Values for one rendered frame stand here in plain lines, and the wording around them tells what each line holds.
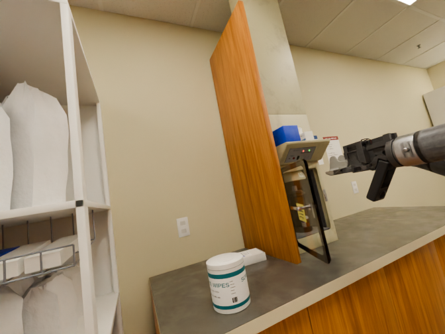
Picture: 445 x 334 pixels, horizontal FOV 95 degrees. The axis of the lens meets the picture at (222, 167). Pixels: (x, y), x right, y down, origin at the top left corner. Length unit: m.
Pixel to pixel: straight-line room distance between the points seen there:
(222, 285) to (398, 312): 0.81
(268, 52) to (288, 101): 0.33
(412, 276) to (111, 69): 1.98
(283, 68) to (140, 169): 1.09
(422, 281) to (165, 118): 1.64
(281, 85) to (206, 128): 0.57
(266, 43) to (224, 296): 1.36
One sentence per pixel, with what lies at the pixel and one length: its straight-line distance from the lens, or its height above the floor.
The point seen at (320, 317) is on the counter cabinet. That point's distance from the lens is 0.95.
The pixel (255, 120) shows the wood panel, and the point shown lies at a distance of 1.14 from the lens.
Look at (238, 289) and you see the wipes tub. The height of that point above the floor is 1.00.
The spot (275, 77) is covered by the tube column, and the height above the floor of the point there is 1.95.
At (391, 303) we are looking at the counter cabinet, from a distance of 1.25.
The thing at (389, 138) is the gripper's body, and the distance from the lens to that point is 0.65.
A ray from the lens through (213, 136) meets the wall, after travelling 1.50.
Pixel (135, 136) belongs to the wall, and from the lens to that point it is 1.39.
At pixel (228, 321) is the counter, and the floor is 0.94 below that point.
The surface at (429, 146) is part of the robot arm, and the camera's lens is 0.60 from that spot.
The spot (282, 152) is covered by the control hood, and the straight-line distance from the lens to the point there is 1.10.
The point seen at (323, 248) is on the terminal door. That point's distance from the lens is 0.89.
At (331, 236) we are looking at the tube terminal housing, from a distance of 1.37.
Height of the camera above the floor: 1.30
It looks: 8 degrees up
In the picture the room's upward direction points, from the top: 10 degrees counter-clockwise
